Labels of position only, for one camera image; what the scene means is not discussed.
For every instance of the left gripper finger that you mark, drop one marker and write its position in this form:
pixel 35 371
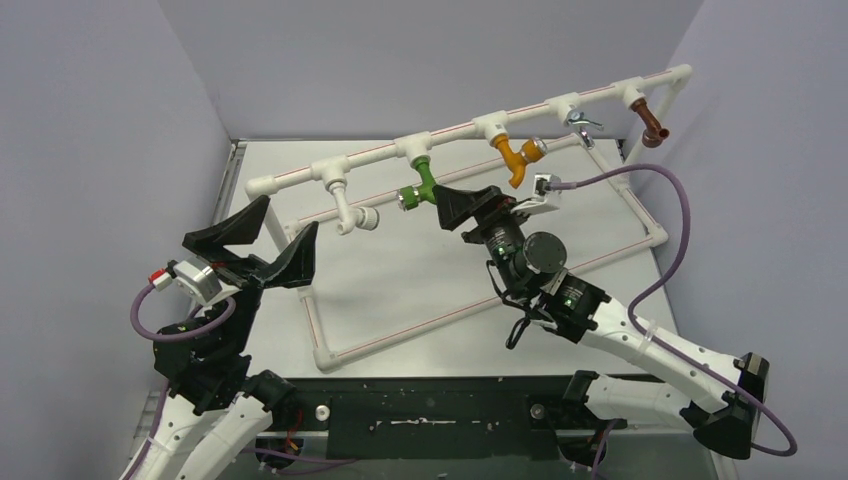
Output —
pixel 242 228
pixel 295 267

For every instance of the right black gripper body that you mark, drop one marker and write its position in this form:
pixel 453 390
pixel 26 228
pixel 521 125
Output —
pixel 482 216

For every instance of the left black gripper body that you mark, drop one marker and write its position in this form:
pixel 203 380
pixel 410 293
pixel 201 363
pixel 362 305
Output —
pixel 248 279

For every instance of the green plastic faucet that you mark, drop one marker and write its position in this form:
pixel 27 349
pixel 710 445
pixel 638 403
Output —
pixel 412 196

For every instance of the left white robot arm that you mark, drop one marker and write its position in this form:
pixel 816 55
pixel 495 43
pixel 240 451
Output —
pixel 211 407

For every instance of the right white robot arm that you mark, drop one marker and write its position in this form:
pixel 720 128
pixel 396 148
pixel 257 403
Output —
pixel 707 393

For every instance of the white plastic faucet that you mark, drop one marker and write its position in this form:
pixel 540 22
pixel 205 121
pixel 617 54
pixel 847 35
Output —
pixel 350 217

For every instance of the orange plastic faucet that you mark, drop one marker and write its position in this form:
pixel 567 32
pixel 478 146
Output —
pixel 531 151

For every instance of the chrome metal faucet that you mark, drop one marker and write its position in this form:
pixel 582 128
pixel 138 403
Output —
pixel 581 124

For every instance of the brown plastic faucet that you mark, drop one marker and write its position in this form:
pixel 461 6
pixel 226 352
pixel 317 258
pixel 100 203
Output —
pixel 654 133

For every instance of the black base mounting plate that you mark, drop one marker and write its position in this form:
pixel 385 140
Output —
pixel 441 418

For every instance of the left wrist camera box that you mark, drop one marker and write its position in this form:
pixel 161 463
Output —
pixel 194 277

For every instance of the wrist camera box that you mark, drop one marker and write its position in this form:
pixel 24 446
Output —
pixel 544 199
pixel 194 277

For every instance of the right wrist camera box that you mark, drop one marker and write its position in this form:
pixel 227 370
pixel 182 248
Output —
pixel 544 199

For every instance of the white PVC pipe frame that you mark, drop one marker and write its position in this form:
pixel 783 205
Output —
pixel 335 169

